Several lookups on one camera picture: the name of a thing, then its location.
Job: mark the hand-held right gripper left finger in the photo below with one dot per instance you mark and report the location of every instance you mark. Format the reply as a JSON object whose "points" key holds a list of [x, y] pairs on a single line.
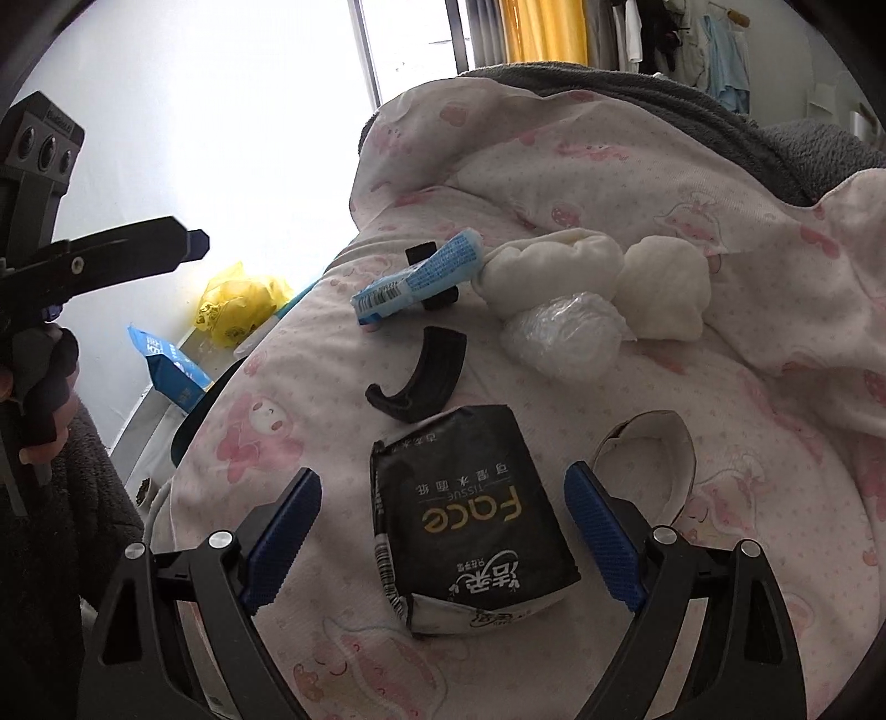
{"points": [[284, 540]]}

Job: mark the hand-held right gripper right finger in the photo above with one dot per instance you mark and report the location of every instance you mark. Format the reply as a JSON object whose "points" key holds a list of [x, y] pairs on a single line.
{"points": [[602, 533]]}

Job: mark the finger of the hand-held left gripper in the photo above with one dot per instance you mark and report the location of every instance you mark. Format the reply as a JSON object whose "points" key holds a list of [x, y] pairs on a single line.
{"points": [[138, 242]]}

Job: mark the black tissue pack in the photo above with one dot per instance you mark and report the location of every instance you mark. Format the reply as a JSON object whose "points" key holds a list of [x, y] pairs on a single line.
{"points": [[471, 512]]}

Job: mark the dark bin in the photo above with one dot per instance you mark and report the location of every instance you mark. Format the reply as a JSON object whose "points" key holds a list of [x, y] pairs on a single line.
{"points": [[190, 433]]}

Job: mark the clear plastic wrap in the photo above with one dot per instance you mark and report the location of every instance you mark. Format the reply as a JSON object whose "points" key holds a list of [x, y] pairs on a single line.
{"points": [[554, 332]]}

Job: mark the blue white tube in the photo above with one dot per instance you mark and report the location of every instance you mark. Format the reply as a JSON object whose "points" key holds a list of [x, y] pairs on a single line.
{"points": [[429, 273]]}

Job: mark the person's left hand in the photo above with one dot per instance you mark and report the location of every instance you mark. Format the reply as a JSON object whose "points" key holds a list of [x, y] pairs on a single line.
{"points": [[61, 419]]}

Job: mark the yellow plastic bag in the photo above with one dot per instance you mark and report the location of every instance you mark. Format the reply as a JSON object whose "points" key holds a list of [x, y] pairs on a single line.
{"points": [[235, 304]]}

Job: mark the blue paper bag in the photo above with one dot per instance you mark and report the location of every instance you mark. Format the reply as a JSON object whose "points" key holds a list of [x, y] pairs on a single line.
{"points": [[173, 377]]}

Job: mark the pink printed blanket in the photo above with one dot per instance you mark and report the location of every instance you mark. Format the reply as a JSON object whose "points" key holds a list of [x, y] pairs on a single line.
{"points": [[761, 415]]}

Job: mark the black curved plastic piece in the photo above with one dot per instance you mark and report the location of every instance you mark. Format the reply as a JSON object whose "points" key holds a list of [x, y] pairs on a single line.
{"points": [[429, 374]]}

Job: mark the dark grey fleece cloth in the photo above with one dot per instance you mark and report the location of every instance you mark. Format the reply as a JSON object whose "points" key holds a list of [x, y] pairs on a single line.
{"points": [[55, 588]]}

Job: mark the crumpled white tissue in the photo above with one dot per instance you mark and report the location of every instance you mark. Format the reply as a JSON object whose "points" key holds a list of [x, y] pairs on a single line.
{"points": [[664, 284], [554, 259]]}

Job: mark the window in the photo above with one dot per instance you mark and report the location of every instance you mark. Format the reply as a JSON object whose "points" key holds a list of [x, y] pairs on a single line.
{"points": [[415, 41]]}

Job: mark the grey blanket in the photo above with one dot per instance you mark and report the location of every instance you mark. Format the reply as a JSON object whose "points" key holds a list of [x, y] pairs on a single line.
{"points": [[796, 152]]}

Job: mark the yellow curtain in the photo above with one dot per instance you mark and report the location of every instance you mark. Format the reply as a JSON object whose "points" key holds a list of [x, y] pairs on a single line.
{"points": [[540, 28]]}

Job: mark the hanging clothes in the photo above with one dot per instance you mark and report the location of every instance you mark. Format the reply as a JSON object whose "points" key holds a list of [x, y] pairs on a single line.
{"points": [[720, 55]]}

